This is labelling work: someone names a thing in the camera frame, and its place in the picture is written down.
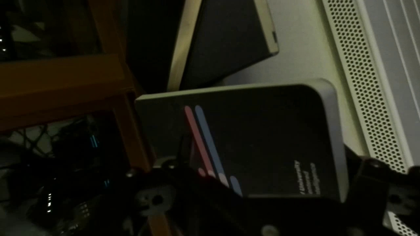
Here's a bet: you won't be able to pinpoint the white slatted radiator cover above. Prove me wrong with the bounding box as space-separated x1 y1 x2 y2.
320 0 420 236

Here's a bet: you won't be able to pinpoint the black keyboard-like device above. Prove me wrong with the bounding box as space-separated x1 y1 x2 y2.
135 79 349 203

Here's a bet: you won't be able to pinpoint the black book white edges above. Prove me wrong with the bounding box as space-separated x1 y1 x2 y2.
165 0 279 91

